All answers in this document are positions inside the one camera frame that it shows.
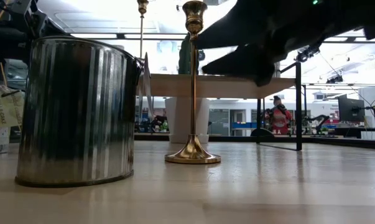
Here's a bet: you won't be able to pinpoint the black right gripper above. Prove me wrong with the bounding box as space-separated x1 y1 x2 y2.
195 0 323 87

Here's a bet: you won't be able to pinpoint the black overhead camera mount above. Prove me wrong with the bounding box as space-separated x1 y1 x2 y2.
294 44 321 63
325 74 344 85

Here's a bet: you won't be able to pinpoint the tallest gold candlestick holder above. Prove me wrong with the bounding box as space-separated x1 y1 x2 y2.
136 0 149 59

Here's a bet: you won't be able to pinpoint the white hexagonal plant pot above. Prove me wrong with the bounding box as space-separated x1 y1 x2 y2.
164 96 211 144

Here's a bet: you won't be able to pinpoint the person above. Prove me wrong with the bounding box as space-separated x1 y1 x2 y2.
264 95 295 136

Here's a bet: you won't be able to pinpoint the wooden riser shelf black legs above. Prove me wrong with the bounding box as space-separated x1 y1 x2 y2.
137 60 303 152

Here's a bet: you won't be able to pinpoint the black background table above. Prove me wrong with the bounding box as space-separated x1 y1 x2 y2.
335 126 375 140

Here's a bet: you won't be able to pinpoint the glass jar candle paper tag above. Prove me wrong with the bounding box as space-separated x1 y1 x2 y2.
0 83 25 156

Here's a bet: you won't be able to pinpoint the short gold candlestick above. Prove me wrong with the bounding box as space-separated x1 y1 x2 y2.
164 0 222 165

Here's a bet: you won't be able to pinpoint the blue storage bins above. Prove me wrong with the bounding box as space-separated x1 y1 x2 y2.
231 121 259 130

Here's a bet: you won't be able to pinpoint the black computer monitor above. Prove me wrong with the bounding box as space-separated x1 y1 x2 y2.
337 94 366 123

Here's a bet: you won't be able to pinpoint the green cactus plant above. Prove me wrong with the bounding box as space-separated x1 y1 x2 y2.
178 32 201 75

